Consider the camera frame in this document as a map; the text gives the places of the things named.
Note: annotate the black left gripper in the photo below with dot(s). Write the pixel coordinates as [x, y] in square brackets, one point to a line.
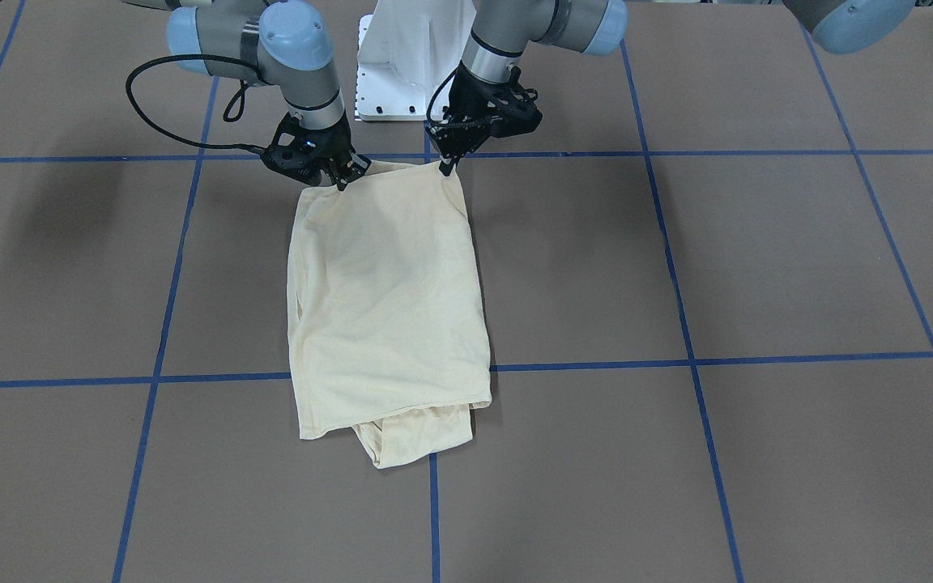
[469, 95]

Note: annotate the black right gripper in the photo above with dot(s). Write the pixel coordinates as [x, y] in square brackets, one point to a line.
[338, 144]

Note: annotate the cream long-sleeve printed shirt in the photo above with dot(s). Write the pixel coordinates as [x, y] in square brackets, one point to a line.
[386, 330]

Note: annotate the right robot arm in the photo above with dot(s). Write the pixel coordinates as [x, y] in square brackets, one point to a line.
[283, 44]

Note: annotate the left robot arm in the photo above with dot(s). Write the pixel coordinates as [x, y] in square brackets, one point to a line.
[502, 30]

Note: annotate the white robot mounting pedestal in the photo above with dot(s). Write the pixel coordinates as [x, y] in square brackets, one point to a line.
[405, 50]

